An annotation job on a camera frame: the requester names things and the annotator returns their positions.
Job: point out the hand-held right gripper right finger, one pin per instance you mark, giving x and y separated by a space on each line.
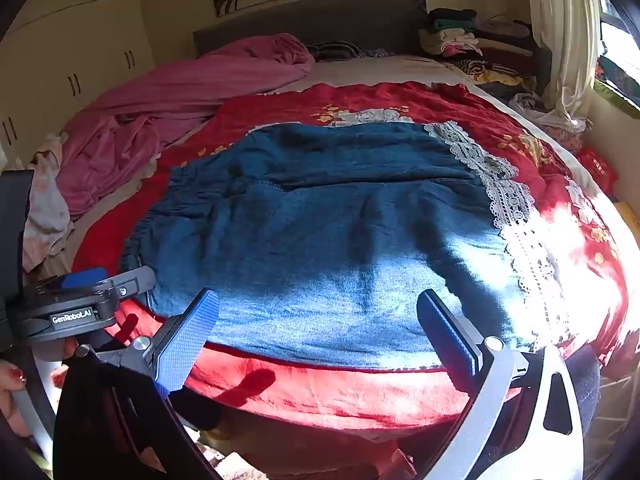
452 340

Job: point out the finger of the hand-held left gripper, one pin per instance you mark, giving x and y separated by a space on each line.
127 285

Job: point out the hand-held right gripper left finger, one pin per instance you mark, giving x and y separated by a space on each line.
192 332

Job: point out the blue denim pants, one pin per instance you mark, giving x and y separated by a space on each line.
310 240

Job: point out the person's left hand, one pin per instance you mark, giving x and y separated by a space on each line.
11 377

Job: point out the peach plaid towel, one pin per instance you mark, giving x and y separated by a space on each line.
47 215

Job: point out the red floral blanket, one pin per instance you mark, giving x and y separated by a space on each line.
350 395

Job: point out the pink velvet blanket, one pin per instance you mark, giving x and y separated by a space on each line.
165 95

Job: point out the red packet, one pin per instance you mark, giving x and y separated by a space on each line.
598 167

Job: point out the crumpled grey cloth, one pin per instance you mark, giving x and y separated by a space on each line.
527 104

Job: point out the white wardrobe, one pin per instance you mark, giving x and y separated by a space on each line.
65 35

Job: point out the stack of folded clothes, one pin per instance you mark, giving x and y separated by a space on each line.
475 45

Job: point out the dark striped cloth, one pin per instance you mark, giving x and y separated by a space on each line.
340 51

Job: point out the grey upholstered bed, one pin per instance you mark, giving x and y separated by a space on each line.
300 22

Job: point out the cream curtain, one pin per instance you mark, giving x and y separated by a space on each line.
562 35

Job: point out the window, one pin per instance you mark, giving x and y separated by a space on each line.
620 45

